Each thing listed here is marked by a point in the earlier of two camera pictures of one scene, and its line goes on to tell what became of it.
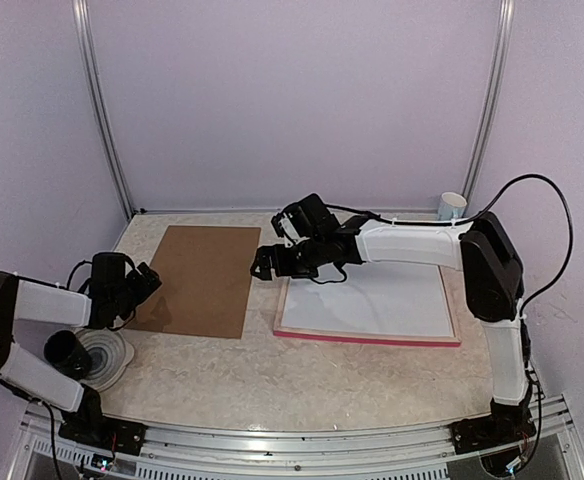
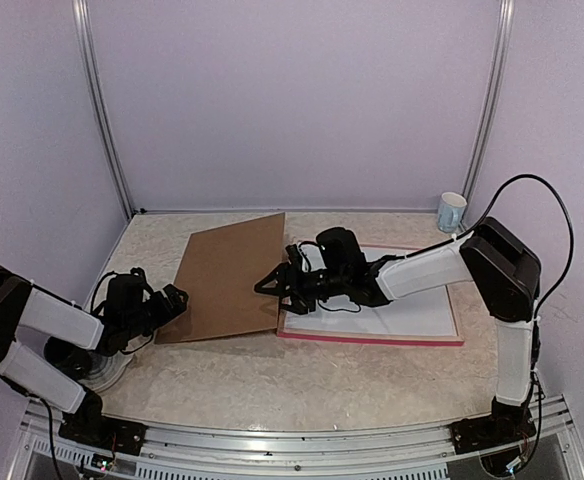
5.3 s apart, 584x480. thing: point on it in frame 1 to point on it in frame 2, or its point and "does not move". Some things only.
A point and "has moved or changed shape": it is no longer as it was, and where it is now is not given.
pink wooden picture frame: [375, 336] does not move
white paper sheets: [375, 297] does not move
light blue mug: [451, 206] does not move
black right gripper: [282, 269] to [284, 273]
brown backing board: [206, 275] has moved or changed shape
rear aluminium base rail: [236, 212] does not move
